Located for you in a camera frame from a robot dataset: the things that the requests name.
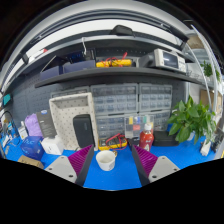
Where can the dark grey bench shelf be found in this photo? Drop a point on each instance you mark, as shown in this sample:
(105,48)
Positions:
(110,71)

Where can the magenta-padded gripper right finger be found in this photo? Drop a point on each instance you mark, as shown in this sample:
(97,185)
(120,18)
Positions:
(163,166)

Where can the grey small-parts drawer cabinet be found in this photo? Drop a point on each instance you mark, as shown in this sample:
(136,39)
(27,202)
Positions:
(162,120)
(155,97)
(110,125)
(114,99)

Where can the flat black case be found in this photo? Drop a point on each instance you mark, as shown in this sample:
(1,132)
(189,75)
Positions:
(165,139)

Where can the purple bag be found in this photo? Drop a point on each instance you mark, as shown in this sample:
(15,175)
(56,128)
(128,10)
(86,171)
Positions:
(32,126)

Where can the black rounded case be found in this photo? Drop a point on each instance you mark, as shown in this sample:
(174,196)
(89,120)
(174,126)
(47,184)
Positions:
(83,130)

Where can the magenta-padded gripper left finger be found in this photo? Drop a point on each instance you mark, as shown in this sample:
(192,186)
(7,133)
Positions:
(59,166)

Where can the small teal box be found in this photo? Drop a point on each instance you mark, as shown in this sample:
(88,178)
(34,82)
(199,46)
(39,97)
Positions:
(7,100)

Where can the small white carton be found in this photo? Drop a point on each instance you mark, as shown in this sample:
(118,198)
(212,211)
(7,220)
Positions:
(22,130)

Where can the white cup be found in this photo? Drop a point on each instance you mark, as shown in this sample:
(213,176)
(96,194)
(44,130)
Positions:
(105,161)

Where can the white shelf unit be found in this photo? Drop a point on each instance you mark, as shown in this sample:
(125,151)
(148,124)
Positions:
(208,70)

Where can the green potted plant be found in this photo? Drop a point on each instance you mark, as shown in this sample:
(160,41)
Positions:
(190,120)

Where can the yellow multimeter with red leads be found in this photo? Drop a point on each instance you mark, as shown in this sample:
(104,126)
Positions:
(111,144)

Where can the white perforated tray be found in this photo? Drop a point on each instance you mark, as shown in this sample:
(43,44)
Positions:
(63,116)

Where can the clear organizer box coloured parts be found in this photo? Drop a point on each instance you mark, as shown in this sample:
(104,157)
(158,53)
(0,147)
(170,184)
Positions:
(133,126)

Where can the dark grey upright box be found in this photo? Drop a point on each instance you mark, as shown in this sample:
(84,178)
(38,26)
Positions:
(46,123)

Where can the red drink bottle white cap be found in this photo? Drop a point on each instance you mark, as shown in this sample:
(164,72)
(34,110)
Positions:
(146,140)

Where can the blue box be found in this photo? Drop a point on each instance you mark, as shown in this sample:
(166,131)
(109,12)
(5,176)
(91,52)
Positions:
(31,146)

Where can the white power adapter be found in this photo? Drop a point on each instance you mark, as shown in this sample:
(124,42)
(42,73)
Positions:
(205,148)

